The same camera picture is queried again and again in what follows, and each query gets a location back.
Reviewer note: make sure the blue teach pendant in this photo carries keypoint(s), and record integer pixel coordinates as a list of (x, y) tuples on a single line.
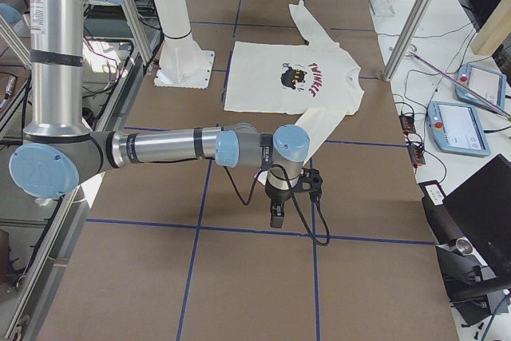
[(487, 83), (456, 129)]

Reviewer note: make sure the far blue teach pendant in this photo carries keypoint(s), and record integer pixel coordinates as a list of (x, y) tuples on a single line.
[(487, 83)]

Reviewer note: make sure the cream long-sleeve cat shirt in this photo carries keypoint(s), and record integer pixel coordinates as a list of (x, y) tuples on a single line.
[(317, 81)]

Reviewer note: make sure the near blue teach pendant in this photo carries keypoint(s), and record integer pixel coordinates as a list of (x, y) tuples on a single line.
[(456, 129)]

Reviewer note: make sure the small black relay box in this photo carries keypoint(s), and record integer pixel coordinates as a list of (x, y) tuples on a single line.
[(408, 123)]

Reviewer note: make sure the white camera mast pedestal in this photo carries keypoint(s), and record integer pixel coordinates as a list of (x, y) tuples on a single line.
[(182, 63)]

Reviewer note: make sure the silver metal cup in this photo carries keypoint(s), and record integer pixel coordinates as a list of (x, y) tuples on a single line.
[(462, 247)]

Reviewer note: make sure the aluminium frame post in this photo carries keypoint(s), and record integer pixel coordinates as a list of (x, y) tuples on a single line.
[(415, 16)]

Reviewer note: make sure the reacher grabber tool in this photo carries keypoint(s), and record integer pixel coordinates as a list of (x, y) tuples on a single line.
[(498, 110)]

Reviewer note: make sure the black laptop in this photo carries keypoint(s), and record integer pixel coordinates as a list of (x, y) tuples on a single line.
[(480, 207)]

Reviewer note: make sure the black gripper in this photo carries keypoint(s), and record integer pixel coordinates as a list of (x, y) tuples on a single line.
[(279, 196)]

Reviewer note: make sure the clear acrylic rack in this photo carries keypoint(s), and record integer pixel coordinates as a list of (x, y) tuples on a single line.
[(382, 8)]

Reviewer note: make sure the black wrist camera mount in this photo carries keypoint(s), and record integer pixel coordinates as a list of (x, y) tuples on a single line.
[(310, 182)]

